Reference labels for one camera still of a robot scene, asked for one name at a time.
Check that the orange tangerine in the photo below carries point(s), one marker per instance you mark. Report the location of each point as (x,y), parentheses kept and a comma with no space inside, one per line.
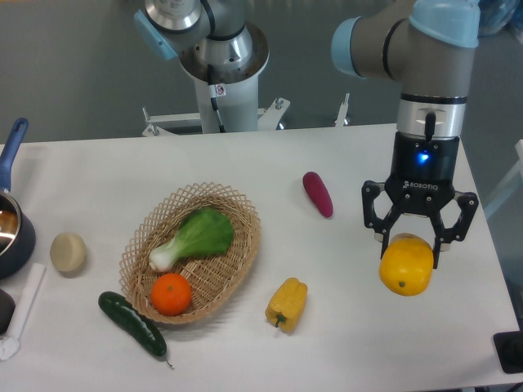
(171,294)

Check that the purple sweet potato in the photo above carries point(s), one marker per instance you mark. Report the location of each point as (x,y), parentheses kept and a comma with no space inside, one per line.
(318,193)

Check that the beige round potato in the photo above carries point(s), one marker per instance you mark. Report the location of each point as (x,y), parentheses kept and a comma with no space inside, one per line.
(68,252)

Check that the white frame at right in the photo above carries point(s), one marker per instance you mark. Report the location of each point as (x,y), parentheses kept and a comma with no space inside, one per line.
(506,187)

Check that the blue plastic bag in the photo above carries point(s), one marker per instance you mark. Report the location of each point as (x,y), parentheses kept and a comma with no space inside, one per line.
(495,15)

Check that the blue handled saucepan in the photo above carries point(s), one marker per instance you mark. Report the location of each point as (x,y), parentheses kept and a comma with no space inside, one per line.
(18,236)

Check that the white plastic utensil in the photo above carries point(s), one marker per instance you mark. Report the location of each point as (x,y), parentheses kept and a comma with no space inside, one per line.
(10,343)

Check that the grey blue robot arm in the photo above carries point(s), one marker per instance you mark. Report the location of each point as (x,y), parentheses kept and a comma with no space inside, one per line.
(428,47)

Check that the black device at edge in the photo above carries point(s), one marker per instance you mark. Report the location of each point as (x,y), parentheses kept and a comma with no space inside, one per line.
(508,346)

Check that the yellow mango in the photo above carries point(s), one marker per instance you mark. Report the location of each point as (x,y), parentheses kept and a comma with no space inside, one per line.
(406,265)

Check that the woven wicker basket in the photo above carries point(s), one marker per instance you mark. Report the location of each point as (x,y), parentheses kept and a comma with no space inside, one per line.
(213,277)

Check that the dark green cucumber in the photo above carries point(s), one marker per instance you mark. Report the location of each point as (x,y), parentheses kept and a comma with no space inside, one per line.
(139,327)

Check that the green bok choy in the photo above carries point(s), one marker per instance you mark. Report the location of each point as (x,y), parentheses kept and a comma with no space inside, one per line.
(204,232)

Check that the dark round object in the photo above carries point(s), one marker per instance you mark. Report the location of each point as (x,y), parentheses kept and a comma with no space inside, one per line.
(7,309)

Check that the yellow bell pepper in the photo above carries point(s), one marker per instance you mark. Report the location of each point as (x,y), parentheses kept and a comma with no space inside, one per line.
(287,305)

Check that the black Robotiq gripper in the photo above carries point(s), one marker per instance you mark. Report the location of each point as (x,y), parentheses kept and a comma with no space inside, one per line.
(423,171)

